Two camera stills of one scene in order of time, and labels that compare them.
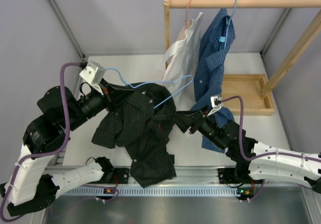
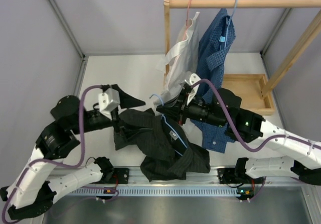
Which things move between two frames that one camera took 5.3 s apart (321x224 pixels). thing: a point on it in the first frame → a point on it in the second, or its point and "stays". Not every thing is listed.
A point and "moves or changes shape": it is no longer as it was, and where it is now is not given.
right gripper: (196, 119) → (176, 108)
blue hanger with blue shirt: (223, 39) stays
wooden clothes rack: (250, 94) stays
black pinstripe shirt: (143, 124) moves or changes shape
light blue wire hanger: (125, 83) → (162, 116)
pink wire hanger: (186, 21) stays
